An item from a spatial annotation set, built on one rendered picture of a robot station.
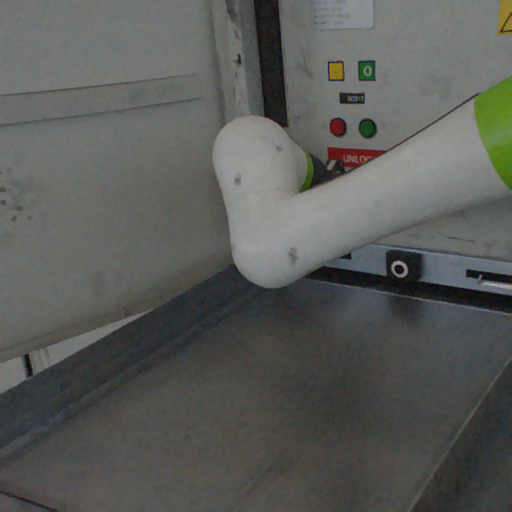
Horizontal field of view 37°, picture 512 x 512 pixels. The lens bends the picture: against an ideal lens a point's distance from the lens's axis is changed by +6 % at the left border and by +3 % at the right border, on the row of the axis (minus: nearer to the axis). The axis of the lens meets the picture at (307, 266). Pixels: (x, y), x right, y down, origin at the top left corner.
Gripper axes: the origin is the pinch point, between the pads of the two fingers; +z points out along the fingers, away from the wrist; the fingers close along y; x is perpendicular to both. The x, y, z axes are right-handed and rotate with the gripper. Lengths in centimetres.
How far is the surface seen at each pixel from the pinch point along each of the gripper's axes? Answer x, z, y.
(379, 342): 10.6, -5.3, 21.1
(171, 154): -34.1, -12.8, -4.9
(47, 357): -94, 26, 42
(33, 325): -43, -25, 30
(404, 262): 6.6, 8.2, 6.1
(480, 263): 19.5, 9.7, 4.2
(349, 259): -6.1, 11.3, 6.7
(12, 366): -108, 28, 47
